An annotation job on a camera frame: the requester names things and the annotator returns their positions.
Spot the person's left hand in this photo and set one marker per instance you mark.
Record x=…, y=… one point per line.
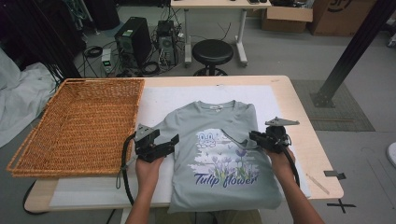
x=149, y=174

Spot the white power unit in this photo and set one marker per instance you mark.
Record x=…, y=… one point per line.
x=106, y=60

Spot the white round object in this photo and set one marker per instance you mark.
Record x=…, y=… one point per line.
x=392, y=154

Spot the small open computer tower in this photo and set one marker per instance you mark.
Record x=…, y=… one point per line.
x=166, y=42

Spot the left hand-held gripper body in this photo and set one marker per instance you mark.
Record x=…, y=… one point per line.
x=146, y=146

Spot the white table leg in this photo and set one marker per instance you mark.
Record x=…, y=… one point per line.
x=124, y=216

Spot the dark curtain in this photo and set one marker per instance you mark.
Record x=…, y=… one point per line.
x=37, y=31

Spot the person's right hand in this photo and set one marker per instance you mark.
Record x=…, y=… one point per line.
x=283, y=166

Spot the white table mat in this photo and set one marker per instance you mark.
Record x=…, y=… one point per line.
x=168, y=99

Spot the person's khaki pants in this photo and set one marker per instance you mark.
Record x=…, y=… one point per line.
x=233, y=218

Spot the large cardboard box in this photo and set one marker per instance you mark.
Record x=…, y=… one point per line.
x=339, y=18

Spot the black metal post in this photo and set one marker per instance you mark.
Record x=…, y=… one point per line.
x=355, y=49

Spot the white-legged wooden desk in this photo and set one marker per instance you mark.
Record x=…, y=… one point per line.
x=218, y=3

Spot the orange wicker basket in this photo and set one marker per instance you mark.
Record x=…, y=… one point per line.
x=81, y=124

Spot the grey floor mat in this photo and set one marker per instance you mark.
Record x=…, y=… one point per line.
x=345, y=115

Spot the black tape piece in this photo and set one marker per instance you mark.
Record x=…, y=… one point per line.
x=333, y=174

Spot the large black computer tower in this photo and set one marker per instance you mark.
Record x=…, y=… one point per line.
x=134, y=40

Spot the black round stool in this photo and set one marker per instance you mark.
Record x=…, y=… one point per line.
x=212, y=52

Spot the small open cardboard box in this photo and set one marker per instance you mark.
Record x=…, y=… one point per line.
x=286, y=18

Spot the clear tape strip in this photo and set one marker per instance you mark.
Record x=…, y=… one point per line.
x=317, y=184

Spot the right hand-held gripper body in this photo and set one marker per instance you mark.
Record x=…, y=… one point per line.
x=275, y=138

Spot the grey-green printed t-shirt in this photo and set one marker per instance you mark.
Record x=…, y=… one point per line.
x=186, y=124

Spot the white cloth sheet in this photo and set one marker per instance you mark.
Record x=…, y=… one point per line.
x=21, y=96

